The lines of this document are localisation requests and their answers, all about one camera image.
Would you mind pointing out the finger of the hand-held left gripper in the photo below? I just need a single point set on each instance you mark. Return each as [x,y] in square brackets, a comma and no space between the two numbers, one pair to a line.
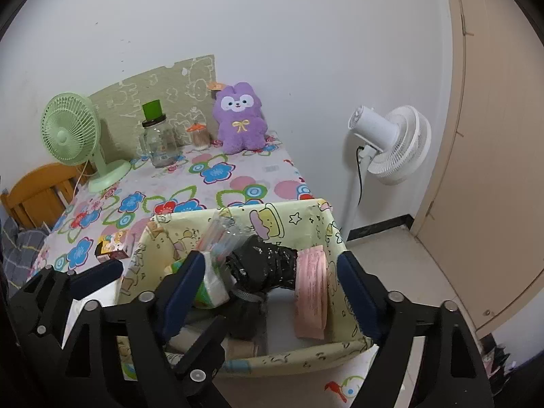
[97,274]

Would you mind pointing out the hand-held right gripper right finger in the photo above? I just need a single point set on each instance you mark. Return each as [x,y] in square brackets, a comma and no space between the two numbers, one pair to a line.
[359,301]

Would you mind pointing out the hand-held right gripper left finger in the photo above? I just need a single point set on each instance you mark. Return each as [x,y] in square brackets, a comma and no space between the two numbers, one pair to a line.
[180,301]

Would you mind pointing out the white green tissue pack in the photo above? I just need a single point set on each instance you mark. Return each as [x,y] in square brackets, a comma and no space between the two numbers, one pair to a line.
[214,284]

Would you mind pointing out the pink soft pack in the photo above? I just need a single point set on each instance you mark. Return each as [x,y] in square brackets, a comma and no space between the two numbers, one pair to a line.
[312,293]

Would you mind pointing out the beige cloth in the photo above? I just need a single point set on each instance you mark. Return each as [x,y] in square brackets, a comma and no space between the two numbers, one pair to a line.
[242,347]

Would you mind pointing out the clear plastic bag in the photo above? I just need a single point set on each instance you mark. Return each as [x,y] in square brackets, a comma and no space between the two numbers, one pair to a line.
[221,233]

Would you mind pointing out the yellow cartoon print storage box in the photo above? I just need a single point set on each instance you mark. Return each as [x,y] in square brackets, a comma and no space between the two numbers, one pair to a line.
[297,216]

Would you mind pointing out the small cartoon print box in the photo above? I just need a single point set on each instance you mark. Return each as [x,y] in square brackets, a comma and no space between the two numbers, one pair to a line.
[112,246]

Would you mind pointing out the grey sock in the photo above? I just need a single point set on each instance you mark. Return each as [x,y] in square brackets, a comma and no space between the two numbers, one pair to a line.
[246,318]

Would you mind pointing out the grey plaid cloth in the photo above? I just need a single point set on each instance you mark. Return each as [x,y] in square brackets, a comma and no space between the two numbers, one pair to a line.
[21,246]

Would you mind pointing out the black crumpled plastic bag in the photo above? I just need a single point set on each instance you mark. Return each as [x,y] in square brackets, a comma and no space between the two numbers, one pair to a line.
[263,263]

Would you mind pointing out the wooden chair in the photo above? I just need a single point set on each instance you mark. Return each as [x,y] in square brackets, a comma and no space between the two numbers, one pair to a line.
[38,191]

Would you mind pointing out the green desk fan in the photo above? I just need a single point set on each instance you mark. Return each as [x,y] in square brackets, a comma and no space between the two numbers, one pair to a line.
[63,136]

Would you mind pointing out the glass jar with green lid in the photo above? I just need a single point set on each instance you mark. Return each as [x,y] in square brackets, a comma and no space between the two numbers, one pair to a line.
[159,144]

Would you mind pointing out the dark clutter on floor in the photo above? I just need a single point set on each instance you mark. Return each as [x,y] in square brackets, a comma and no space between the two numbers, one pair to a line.
[497,361]

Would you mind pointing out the small orange lid toothpick jar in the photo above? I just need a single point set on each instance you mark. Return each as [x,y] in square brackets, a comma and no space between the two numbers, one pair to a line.
[199,138]

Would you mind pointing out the white standing fan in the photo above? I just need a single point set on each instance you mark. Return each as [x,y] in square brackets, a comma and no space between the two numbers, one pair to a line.
[374,125]

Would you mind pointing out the beige door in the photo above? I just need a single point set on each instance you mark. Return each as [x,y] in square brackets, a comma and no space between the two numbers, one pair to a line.
[488,178]

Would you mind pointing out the purple plush bunny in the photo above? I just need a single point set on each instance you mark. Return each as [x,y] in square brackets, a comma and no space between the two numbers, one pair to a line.
[240,131]

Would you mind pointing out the green cartoon print board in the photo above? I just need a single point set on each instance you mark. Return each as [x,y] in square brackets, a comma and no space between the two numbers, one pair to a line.
[127,93]

